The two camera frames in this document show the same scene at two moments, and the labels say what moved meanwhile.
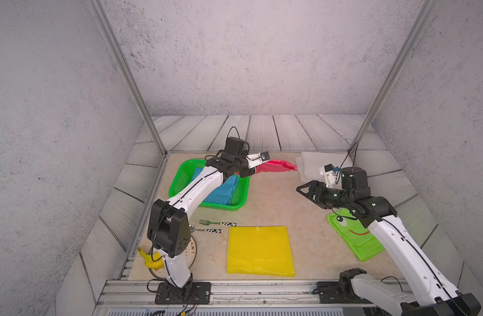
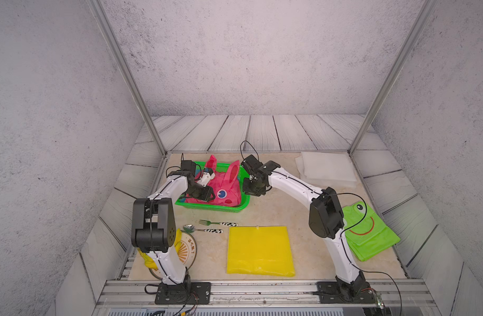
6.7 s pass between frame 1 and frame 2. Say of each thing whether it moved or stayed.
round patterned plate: stayed
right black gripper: moved
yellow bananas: stayed
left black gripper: moved
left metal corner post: stayed
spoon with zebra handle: stayed
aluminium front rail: stayed
